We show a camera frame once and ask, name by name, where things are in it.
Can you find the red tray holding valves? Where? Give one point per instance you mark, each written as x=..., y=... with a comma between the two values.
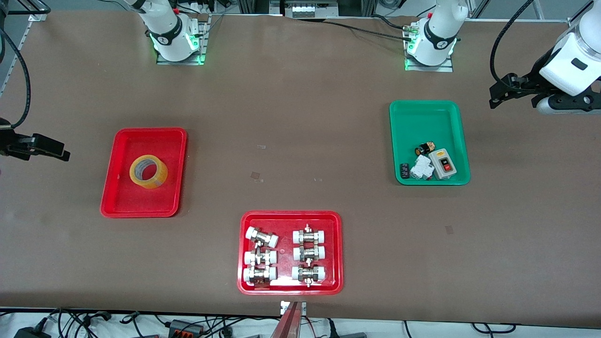
x=286, y=220

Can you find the metal valve with white ends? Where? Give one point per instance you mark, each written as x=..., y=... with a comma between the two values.
x=260, y=257
x=309, y=236
x=309, y=254
x=263, y=238
x=259, y=273
x=308, y=273

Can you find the green plastic tray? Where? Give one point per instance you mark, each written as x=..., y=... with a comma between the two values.
x=425, y=122

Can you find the small black orange component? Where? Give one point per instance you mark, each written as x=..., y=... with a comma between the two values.
x=425, y=149

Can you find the red plastic tray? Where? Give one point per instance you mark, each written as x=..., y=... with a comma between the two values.
x=117, y=197

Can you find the black power adapter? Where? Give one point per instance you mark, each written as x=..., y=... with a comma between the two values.
x=30, y=332

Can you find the grey on-off switch box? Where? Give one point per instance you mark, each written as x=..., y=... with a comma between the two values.
x=443, y=164

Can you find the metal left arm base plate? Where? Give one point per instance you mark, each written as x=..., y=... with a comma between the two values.
x=446, y=68

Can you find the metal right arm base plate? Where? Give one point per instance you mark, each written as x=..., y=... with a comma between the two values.
x=203, y=47

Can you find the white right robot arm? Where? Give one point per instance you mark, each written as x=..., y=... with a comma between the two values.
x=164, y=23

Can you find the white circuit breaker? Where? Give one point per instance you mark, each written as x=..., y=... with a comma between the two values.
x=421, y=168

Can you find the yellowish clear packing tape roll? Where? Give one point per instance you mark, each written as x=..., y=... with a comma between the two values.
x=159, y=180

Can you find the grey power strip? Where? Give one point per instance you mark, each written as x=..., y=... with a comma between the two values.
x=307, y=9

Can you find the red metal bar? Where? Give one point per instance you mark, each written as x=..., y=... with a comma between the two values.
x=287, y=323

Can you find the black orange connector box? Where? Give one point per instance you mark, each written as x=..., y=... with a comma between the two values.
x=185, y=327

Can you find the white mount bracket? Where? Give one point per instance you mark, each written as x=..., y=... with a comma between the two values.
x=283, y=307

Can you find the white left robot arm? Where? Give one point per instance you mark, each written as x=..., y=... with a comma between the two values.
x=439, y=28

